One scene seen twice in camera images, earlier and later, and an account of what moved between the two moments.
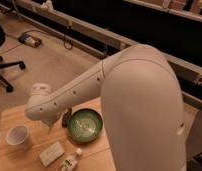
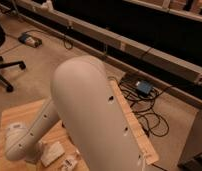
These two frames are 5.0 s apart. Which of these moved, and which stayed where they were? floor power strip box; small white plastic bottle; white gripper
Moved: white gripper
Stayed: small white plastic bottle; floor power strip box
